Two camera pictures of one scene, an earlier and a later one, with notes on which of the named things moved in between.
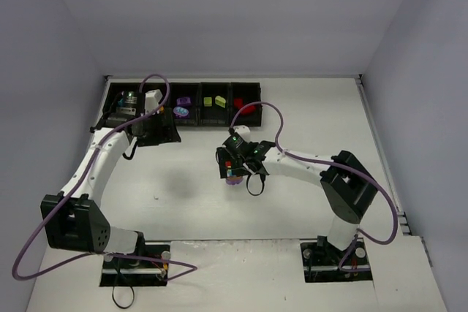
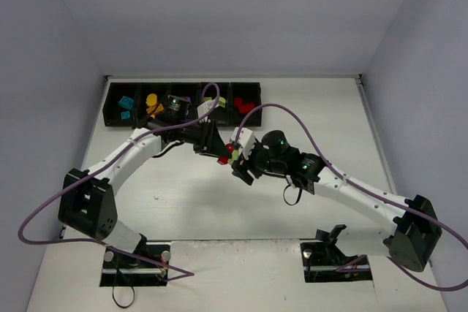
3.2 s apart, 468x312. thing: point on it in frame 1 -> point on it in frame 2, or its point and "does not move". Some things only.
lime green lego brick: (220, 101) does not move
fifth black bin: (249, 92) does not move
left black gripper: (161, 131) -> (209, 137)
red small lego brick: (238, 102) does not move
